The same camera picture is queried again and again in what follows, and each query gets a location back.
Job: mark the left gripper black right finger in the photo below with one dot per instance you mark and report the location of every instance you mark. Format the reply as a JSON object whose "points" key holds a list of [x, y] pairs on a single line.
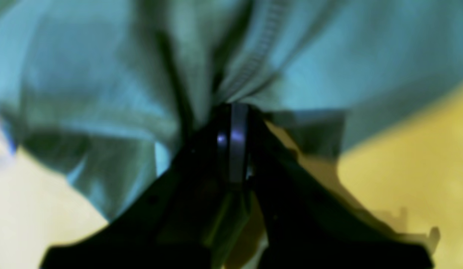
{"points": [[307, 227]]}

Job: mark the orange table cloth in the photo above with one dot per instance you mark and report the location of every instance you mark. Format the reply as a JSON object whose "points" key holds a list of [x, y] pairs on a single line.
{"points": [[410, 176]]}

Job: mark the green T-shirt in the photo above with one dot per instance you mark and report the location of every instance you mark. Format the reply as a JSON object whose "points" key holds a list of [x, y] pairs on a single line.
{"points": [[106, 91]]}

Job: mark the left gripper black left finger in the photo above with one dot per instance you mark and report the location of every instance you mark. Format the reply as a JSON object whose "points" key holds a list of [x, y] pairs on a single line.
{"points": [[173, 224]]}

